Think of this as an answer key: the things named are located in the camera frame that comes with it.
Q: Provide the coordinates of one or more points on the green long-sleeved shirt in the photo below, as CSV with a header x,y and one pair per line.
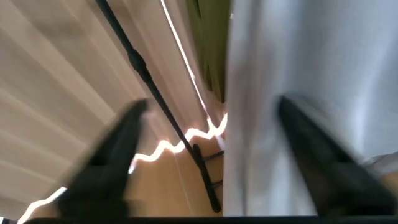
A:
x,y
213,40

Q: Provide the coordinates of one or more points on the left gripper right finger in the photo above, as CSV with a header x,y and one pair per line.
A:
x,y
335,177

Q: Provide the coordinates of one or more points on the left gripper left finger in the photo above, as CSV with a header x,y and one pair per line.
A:
x,y
105,174

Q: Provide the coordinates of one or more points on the pale grey shorts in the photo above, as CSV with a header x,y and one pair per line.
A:
x,y
311,56

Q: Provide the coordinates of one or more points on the beige curtain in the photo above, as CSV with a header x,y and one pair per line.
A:
x,y
62,77

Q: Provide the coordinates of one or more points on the black clothes rack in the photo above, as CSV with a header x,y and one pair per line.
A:
x,y
136,63

